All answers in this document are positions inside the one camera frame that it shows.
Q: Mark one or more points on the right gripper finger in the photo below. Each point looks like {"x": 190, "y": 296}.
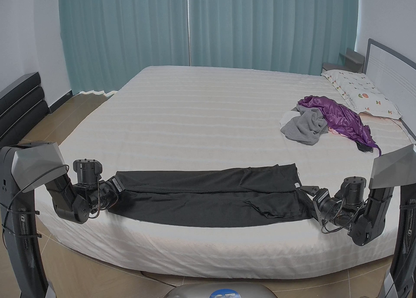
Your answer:
{"x": 313, "y": 190}

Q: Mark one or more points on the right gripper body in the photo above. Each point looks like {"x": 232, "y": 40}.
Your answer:
{"x": 328, "y": 210}

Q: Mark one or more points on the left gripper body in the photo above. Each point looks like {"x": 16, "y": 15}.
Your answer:
{"x": 110, "y": 192}

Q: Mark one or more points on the black T-shirt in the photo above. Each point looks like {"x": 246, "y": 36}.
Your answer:
{"x": 195, "y": 199}

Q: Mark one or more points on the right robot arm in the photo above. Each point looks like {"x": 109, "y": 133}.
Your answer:
{"x": 390, "y": 166}

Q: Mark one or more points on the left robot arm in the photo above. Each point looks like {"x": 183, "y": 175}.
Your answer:
{"x": 35, "y": 160}

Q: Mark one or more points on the bed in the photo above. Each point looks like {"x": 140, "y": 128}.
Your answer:
{"x": 211, "y": 111}

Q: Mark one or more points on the pink garment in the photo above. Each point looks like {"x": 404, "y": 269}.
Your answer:
{"x": 332, "y": 131}

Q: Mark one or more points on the grey garment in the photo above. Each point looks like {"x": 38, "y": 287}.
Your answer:
{"x": 302, "y": 127}

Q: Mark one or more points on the white garment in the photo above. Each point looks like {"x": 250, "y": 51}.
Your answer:
{"x": 286, "y": 118}

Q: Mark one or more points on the purple satin garment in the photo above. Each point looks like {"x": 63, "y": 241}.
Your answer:
{"x": 341, "y": 114}

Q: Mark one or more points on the white printed pillow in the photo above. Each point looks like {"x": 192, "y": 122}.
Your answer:
{"x": 360, "y": 92}

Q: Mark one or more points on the black chest of drawers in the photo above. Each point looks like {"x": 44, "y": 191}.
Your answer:
{"x": 19, "y": 105}

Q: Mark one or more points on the grey bedside table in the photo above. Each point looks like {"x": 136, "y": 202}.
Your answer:
{"x": 349, "y": 59}

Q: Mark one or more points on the blue-green curtain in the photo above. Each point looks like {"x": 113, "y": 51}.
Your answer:
{"x": 276, "y": 20}
{"x": 123, "y": 27}

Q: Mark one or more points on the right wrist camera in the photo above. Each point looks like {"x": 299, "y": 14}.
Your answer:
{"x": 339, "y": 195}

